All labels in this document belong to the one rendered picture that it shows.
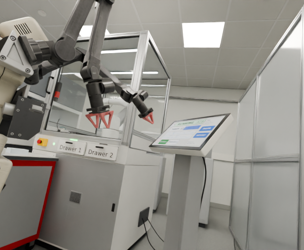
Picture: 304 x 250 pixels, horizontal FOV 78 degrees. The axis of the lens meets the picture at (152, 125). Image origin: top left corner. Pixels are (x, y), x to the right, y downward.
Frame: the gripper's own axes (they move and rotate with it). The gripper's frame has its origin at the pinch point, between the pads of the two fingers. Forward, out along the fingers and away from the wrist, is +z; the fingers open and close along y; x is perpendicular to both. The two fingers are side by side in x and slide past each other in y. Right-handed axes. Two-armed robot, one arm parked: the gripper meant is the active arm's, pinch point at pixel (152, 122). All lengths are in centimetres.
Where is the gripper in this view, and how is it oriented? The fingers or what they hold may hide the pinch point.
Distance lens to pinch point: 123.5
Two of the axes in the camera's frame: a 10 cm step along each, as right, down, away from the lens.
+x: -6.5, 6.1, -4.5
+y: -5.1, 0.8, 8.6
